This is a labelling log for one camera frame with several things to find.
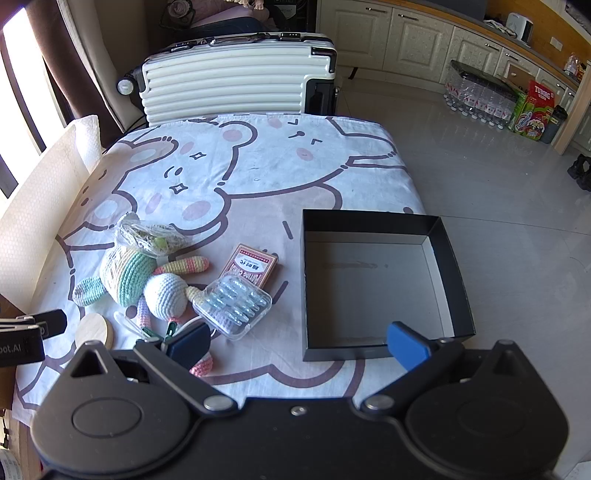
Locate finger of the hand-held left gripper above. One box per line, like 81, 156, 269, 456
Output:
34, 309, 66, 337

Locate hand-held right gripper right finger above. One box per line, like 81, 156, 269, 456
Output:
361, 322, 540, 413

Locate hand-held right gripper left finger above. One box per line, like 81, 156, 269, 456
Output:
60, 322, 241, 414

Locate pastel crochet bunny toy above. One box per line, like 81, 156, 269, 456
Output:
73, 231, 214, 377

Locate clear plastic case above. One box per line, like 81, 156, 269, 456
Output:
191, 272, 273, 342

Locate black shallow cardboard box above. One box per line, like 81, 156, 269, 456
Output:
301, 209, 476, 363

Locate red playing card box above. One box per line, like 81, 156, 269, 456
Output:
218, 243, 280, 289

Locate clear bag of beaded cords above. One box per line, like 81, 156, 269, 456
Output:
113, 212, 186, 257

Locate round wooden lid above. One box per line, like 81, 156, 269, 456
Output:
75, 312, 116, 350

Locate white foam sheet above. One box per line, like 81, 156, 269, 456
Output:
0, 124, 95, 305

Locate dark window bars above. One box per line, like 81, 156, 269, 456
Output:
0, 9, 49, 200

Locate bear printed blanket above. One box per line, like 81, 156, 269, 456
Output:
11, 113, 428, 412

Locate black object on floor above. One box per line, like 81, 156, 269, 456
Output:
566, 154, 591, 193

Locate pack of water bottles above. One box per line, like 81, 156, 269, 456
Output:
444, 60, 519, 131

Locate red and green carton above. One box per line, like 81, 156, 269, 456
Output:
508, 80, 558, 140

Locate black waste bin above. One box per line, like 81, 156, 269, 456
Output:
540, 105, 570, 145

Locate cream ribbed suitcase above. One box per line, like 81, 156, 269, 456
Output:
116, 31, 339, 128

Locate brown cardboard piece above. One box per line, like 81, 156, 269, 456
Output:
505, 62, 533, 91

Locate cream cabinet row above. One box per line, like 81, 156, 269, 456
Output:
318, 0, 591, 155

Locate pink bedding pile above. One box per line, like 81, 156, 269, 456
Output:
159, 0, 274, 34

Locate white countertop appliance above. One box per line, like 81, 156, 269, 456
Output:
505, 12, 535, 43

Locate large black appliance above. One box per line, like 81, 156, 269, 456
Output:
390, 0, 490, 22

